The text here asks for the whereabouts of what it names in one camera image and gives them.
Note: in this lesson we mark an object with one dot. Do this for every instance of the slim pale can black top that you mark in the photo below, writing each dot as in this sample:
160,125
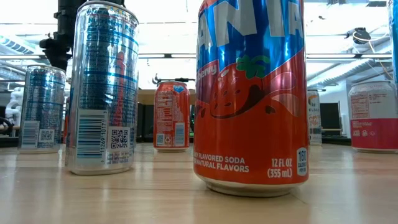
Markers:
314,118

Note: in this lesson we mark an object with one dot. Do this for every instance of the silver blue slim energy can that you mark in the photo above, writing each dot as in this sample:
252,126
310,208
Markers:
102,93
42,109
395,40

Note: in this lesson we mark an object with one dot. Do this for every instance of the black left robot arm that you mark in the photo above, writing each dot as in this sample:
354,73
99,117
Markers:
68,18

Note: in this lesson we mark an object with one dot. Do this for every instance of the wooden shelf black legs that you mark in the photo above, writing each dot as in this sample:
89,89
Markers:
146,97

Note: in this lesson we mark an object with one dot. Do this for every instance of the white machine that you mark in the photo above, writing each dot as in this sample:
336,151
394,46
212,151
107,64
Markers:
14,105

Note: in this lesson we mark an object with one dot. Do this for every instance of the black partition panel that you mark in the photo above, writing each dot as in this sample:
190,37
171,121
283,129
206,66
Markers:
331,119

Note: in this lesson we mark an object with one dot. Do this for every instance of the white pink soda can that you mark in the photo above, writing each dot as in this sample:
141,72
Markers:
373,124

